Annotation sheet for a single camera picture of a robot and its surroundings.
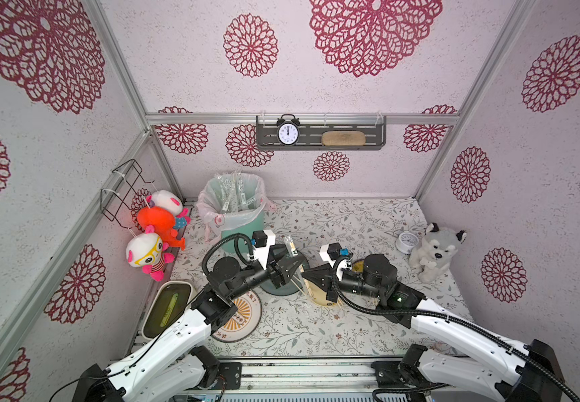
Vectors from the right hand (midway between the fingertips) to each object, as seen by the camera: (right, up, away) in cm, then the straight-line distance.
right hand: (303, 272), depth 65 cm
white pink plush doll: (-49, +22, +29) cm, 61 cm away
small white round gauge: (+44, +5, +36) cm, 57 cm away
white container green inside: (-44, -13, +19) cm, 50 cm away
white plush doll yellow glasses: (-50, +4, +15) cm, 52 cm away
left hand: (-1, +5, 0) cm, 5 cm away
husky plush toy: (+46, +4, +18) cm, 50 cm away
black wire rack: (-56, +22, +10) cm, 61 cm away
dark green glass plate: (-3, -3, -4) cm, 6 cm away
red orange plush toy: (-49, +14, +23) cm, 56 cm away
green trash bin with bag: (-23, +20, +20) cm, 37 cm away
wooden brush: (+16, +43, +24) cm, 52 cm away
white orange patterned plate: (-19, -20, +18) cm, 33 cm away
